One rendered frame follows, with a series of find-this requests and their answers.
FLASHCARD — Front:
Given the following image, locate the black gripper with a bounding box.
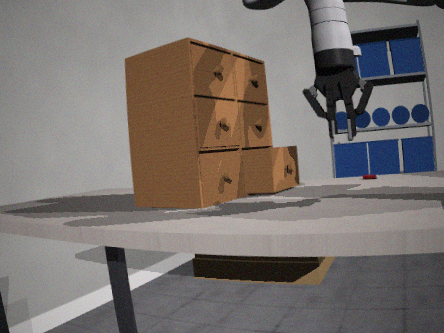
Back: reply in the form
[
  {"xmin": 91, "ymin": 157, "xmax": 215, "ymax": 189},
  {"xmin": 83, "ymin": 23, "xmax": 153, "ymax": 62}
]
[{"xmin": 303, "ymin": 48, "xmax": 373, "ymax": 141}]

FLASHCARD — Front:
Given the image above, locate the black and white eraser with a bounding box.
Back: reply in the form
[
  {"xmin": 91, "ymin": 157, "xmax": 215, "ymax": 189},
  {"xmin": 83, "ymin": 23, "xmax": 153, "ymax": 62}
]
[{"xmin": 334, "ymin": 133, "xmax": 349, "ymax": 142}]

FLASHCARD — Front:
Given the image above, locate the small wooden chest of drawers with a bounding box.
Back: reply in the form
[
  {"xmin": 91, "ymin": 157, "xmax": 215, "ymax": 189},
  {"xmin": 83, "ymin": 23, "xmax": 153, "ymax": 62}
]
[{"xmin": 125, "ymin": 37, "xmax": 273, "ymax": 209}]

